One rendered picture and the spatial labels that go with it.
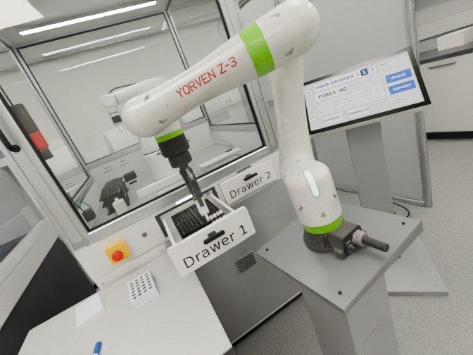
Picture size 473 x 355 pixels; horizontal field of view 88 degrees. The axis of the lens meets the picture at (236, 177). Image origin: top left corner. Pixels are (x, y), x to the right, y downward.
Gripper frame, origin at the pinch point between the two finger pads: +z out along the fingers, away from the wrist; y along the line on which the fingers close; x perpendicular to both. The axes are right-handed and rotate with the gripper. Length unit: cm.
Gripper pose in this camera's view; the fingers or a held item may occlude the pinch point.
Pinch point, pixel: (200, 205)
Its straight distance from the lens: 90.2
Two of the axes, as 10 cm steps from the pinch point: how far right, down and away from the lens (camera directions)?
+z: 3.4, 8.8, 3.3
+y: 4.1, 1.7, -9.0
